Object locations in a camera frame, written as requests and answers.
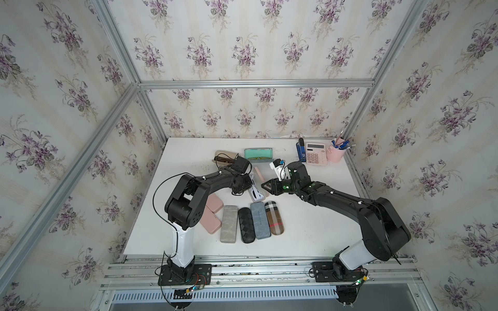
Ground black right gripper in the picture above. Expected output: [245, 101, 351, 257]
[260, 175, 301, 196]

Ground beige case brown glasses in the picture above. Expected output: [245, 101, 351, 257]
[212, 150, 239, 167]

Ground grey teal-lined glasses case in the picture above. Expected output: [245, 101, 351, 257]
[244, 148, 274, 163]

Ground teal case black glasses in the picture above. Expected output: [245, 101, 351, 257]
[250, 202, 271, 240]

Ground grey case red sunglasses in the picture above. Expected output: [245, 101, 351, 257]
[220, 206, 239, 244]

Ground beige case black glasses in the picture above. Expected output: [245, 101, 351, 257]
[237, 207, 255, 244]

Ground plaid case purple glasses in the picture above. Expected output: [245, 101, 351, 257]
[265, 201, 285, 235]

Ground pink case white sunglasses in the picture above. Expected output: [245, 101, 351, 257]
[250, 166, 270, 199]

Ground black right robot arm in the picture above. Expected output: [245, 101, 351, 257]
[261, 161, 411, 273]

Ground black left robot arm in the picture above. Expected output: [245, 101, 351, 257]
[165, 169, 252, 268]

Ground blue black stapler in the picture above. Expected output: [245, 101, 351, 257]
[296, 137, 306, 162]

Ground pink calculator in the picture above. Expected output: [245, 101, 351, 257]
[306, 143, 328, 166]

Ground pink pen cup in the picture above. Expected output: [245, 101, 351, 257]
[326, 146, 347, 163]

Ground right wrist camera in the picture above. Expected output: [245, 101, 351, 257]
[270, 159, 286, 181]

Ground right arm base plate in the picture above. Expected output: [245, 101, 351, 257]
[308, 261, 368, 286]

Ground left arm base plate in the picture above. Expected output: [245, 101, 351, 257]
[158, 264, 213, 286]

